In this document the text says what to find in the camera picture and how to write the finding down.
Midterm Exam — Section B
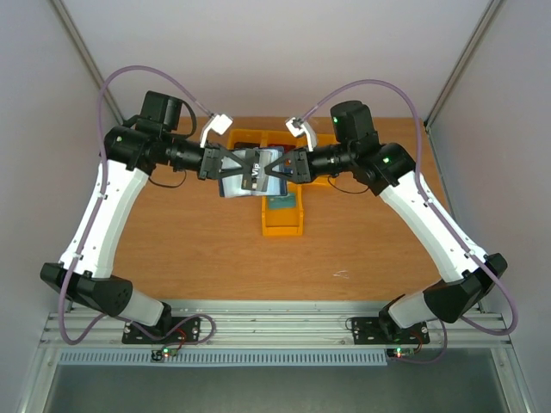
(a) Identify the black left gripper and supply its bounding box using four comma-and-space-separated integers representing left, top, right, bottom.
162, 134, 251, 181

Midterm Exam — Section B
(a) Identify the blue card holder wallet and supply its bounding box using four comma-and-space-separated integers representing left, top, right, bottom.
218, 146, 288, 198

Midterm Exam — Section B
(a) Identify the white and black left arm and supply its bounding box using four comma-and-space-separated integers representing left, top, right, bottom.
40, 91, 245, 342

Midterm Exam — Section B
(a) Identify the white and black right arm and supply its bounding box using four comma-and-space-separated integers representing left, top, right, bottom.
265, 101, 507, 342

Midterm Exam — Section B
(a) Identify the teal credit card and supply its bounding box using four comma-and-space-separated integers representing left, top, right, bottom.
267, 193, 297, 210

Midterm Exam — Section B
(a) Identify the orange bin back middle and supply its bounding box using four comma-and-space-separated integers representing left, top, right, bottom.
260, 131, 302, 152

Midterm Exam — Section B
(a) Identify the orange bin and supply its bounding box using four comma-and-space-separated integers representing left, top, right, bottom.
260, 131, 302, 152
226, 129, 267, 150
261, 182, 304, 237
297, 134, 337, 188

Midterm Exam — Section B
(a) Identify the orange bin back left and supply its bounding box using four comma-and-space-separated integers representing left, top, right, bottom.
226, 129, 267, 150

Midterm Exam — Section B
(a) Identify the orange bin back right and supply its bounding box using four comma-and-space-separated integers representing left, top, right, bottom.
297, 134, 337, 188

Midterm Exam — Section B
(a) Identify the orange bin front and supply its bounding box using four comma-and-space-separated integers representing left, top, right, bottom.
261, 182, 304, 237

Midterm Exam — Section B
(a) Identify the left controller board with LEDs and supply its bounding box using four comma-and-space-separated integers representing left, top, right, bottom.
151, 348, 179, 362

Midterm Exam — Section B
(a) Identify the controller board with leds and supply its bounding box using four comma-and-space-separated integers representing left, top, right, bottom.
387, 347, 417, 359
151, 348, 179, 362

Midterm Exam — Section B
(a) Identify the right controller board with LEDs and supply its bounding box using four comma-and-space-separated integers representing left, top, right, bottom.
387, 347, 417, 359

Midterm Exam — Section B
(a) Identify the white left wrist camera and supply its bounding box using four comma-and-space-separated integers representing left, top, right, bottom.
199, 113, 233, 148

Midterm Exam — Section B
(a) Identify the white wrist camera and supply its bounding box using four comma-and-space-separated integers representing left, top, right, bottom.
199, 113, 233, 148
285, 117, 318, 152

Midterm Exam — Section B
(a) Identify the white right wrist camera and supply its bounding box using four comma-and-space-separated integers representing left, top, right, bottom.
285, 117, 318, 152

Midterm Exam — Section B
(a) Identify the aluminium rail frame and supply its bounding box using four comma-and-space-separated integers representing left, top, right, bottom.
39, 299, 512, 350

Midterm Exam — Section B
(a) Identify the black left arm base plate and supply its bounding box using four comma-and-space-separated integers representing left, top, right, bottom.
121, 316, 201, 345

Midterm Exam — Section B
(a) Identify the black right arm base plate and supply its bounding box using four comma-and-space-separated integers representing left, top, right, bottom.
345, 317, 430, 345

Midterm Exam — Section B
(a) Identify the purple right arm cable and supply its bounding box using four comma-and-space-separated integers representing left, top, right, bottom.
296, 78, 520, 365

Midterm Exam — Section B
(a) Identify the grey slotted cable duct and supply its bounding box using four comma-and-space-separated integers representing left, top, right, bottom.
59, 348, 387, 367

